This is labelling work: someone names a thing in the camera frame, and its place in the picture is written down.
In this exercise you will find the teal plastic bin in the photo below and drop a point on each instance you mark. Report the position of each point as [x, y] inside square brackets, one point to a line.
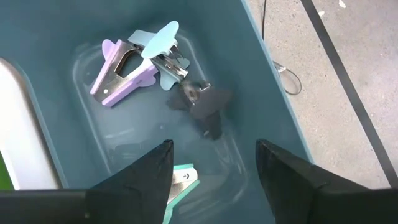
[233, 62]

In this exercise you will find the black staple remover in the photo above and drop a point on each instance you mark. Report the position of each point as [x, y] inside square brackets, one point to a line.
[208, 105]

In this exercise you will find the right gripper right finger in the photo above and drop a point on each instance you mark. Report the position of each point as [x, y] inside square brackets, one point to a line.
[311, 202]

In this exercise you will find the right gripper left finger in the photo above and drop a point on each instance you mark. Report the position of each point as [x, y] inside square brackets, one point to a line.
[109, 205]

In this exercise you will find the white plastic bin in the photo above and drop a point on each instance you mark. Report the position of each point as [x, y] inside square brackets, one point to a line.
[28, 140]

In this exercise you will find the light blue staple remover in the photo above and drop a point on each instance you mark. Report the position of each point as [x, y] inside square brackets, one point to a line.
[160, 43]

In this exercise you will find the lilac staple remover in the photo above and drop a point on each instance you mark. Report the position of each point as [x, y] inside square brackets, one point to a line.
[124, 90]

